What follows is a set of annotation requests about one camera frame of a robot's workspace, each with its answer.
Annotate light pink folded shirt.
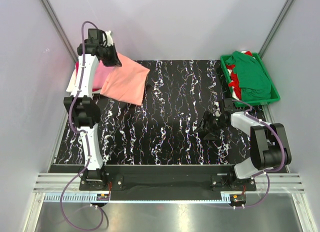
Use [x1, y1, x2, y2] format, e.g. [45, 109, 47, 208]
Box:
[92, 61, 114, 90]

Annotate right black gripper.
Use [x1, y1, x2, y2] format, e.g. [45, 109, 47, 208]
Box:
[193, 110, 229, 141]

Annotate black marbled table mat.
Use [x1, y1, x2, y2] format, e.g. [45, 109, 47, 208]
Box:
[52, 59, 281, 166]

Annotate green t shirt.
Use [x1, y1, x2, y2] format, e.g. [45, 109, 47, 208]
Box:
[225, 50, 271, 102]

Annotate red and white shirt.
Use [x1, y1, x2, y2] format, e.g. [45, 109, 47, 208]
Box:
[225, 50, 255, 101]

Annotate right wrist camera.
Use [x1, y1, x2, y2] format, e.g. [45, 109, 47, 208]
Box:
[214, 98, 238, 117]

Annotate white folded shirt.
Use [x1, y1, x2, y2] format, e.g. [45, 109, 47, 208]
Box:
[65, 66, 102, 95]

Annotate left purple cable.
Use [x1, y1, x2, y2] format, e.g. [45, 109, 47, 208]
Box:
[59, 20, 110, 230]

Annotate right circuit board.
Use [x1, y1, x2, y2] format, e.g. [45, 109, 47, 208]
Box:
[231, 194, 247, 202]

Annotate salmon pink t shirt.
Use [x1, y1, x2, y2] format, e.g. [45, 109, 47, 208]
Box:
[100, 53, 150, 106]

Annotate circuit board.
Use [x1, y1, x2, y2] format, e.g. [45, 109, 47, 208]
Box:
[96, 193, 110, 201]
[231, 194, 247, 202]

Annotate aluminium frame rail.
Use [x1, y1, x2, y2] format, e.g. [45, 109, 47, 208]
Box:
[33, 173, 305, 204]

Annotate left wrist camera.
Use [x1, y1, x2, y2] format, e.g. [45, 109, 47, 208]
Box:
[87, 28, 115, 47]

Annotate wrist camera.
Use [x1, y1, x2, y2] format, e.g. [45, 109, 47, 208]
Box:
[214, 98, 238, 117]
[87, 28, 115, 47]

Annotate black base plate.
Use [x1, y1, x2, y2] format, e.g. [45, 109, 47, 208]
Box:
[79, 165, 257, 192]

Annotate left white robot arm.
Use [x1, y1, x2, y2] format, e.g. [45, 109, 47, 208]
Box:
[63, 28, 122, 190]

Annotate left circuit board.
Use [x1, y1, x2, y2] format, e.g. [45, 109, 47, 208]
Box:
[96, 193, 110, 201]

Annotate green plastic bin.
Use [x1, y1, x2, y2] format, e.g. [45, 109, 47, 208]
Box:
[220, 52, 280, 106]

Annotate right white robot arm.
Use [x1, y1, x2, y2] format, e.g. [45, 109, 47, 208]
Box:
[195, 98, 292, 191]

